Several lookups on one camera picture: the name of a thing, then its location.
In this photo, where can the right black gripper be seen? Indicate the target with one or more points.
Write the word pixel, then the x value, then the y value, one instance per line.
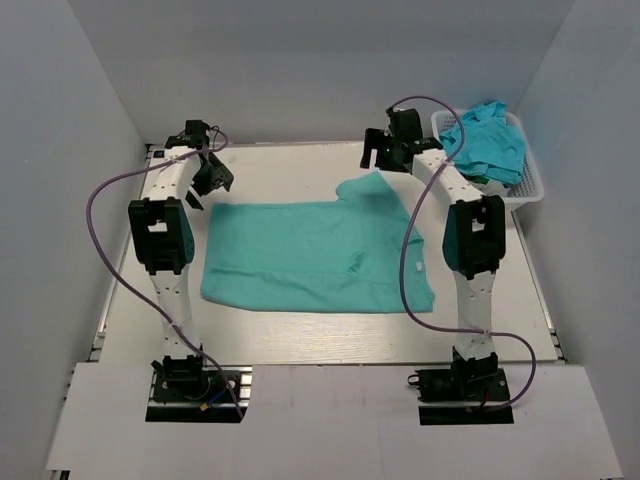
pixel 373 139

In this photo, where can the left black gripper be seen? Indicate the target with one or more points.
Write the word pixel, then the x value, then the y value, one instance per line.
pixel 220 175

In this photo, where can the teal green t shirt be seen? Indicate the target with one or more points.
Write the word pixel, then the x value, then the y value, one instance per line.
pixel 355 254

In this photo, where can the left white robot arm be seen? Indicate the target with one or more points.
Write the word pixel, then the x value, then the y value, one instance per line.
pixel 165 246

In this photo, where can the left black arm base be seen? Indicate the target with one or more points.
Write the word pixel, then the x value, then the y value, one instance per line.
pixel 190 391

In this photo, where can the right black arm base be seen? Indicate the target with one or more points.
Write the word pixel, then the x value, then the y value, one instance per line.
pixel 443 401

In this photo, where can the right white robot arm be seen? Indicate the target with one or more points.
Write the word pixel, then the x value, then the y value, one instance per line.
pixel 474 240

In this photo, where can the blue t shirt in basket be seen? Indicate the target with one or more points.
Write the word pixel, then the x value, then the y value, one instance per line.
pixel 492 149

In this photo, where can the grey cloth in basket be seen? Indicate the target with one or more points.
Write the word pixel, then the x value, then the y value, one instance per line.
pixel 492 187

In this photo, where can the white plastic basket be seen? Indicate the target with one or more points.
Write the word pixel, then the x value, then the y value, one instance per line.
pixel 530 189

